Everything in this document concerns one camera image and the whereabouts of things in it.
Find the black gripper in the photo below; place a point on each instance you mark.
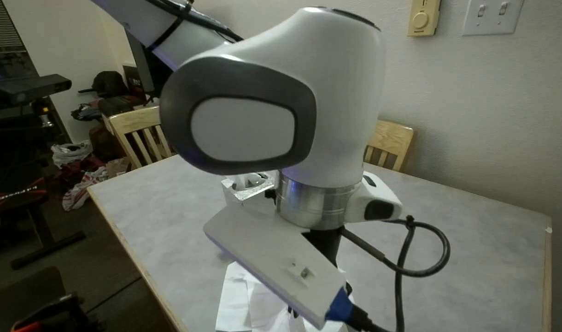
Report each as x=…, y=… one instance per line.
x=326, y=243

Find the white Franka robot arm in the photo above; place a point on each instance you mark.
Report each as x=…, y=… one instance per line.
x=280, y=97

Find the pile of white tissues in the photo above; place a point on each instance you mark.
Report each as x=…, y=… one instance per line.
x=240, y=300

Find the wooden slat-back chair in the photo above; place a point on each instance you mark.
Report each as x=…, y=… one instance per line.
x=134, y=131
x=391, y=144

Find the pile of clothes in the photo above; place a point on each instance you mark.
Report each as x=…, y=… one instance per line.
x=87, y=177

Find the black cap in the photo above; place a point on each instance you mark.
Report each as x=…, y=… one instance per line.
x=107, y=81

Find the black desk stand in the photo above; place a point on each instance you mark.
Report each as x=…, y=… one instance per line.
x=41, y=230

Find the red and black bag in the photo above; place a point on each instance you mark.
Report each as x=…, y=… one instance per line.
x=46, y=313

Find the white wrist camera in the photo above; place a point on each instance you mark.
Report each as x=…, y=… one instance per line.
x=273, y=260

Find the white light switch plate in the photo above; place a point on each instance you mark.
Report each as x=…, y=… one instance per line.
x=492, y=14

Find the black camera on stand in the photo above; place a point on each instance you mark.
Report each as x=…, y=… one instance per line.
x=28, y=88

